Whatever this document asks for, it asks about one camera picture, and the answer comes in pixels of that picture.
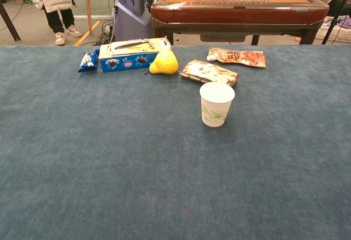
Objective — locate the white plastic basket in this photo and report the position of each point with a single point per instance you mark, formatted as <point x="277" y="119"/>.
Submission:
<point x="337" y="34"/>

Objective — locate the blue and yellow cardboard box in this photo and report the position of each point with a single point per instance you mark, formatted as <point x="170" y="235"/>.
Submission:
<point x="123" y="59"/>

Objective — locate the dark slanted leg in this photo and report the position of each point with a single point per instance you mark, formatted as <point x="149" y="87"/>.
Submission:
<point x="11" y="23"/>

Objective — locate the blue cookie packet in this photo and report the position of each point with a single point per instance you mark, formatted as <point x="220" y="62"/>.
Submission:
<point x="88" y="61"/>

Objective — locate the brown mahjong table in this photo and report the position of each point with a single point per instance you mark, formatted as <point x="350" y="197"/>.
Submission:
<point x="233" y="14"/>

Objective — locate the yellow pear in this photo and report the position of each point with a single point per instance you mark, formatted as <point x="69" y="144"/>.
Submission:
<point x="164" y="63"/>

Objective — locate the orange spout pouch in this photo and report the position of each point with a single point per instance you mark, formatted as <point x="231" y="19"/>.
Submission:
<point x="241" y="57"/>

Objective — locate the black tripod stand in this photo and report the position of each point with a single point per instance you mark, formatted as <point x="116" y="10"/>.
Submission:
<point x="332" y="23"/>

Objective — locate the red white snack packet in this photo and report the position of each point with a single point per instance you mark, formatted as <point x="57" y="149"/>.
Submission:
<point x="205" y="71"/>

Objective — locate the white paper cup green flower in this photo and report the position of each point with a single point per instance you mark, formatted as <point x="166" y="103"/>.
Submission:
<point x="216" y="105"/>

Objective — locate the wooden post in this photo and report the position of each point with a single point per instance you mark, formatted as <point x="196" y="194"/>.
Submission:
<point x="87" y="4"/>

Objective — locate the blue felt table cover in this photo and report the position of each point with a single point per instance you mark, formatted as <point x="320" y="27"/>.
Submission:
<point x="109" y="155"/>

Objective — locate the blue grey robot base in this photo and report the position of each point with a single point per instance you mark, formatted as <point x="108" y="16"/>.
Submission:
<point x="131" y="18"/>

